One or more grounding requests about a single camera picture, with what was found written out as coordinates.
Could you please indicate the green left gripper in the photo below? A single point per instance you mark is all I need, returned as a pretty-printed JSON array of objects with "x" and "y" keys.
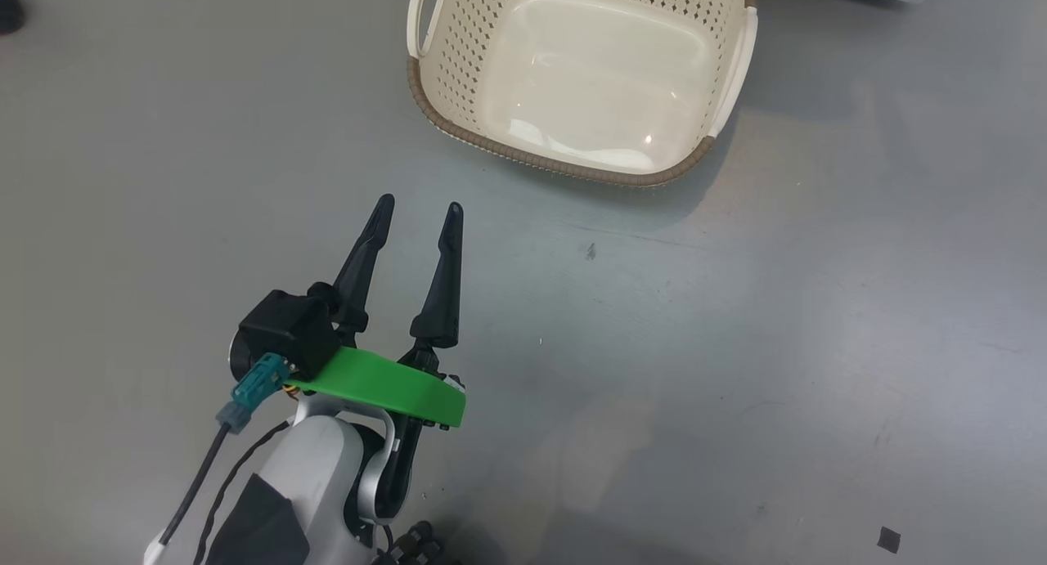
[{"x": 384, "y": 389}]

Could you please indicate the cream perforated laundry basket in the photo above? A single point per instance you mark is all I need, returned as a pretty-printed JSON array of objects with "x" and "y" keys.
[{"x": 572, "y": 74}]

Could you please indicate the dark round caster wheel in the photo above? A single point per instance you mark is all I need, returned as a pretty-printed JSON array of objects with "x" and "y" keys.
[{"x": 8, "y": 13}]

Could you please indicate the small black floor marker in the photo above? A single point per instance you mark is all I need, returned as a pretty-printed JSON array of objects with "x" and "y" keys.
[{"x": 888, "y": 539}]

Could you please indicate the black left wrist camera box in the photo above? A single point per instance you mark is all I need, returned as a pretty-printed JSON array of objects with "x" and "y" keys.
[{"x": 290, "y": 328}]

